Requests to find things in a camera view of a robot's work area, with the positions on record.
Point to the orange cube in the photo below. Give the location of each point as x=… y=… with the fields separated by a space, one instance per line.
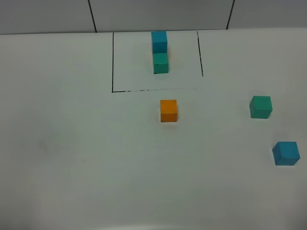
x=168 y=110

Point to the green template cube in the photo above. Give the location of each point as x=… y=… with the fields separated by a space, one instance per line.
x=160 y=63

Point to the blue template cube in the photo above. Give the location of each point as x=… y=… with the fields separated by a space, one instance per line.
x=159 y=41

